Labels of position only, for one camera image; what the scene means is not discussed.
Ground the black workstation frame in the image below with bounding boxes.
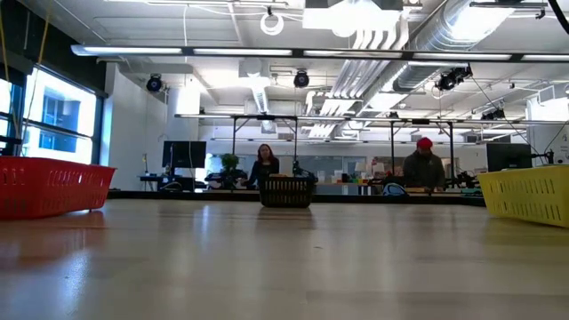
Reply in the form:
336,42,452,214
389,117,455,190
230,114,299,179

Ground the black computer monitor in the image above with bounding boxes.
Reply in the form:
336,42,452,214
162,140,208,170
485,141,533,173

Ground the black beam with light strips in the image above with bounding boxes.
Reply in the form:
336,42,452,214
70,44,569,63

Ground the dark background desk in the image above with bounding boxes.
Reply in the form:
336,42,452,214
140,174,196,192

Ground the person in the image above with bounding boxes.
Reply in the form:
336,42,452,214
402,136,447,192
245,143,281,188

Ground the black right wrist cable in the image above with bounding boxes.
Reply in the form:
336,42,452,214
547,0,569,36

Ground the blue and white round object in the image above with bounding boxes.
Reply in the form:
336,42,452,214
382,181,410,198

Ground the green potted plant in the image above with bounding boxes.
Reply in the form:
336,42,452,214
220,153,244,188

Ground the black aluminium table frame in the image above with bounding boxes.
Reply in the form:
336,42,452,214
106,189,486,206

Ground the yellow plastic basket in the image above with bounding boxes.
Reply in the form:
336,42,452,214
477,163,569,229

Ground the red plastic basket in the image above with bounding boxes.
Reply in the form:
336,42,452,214
0,155,117,221

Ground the large window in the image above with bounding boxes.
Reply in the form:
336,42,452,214
0,66,106,165

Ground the silver ventilation duct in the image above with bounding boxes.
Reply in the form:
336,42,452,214
393,0,517,92

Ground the black plastic basket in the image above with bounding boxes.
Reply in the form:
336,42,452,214
258,175,315,209

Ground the white hanging ring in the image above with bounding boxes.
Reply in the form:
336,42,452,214
260,11,285,36

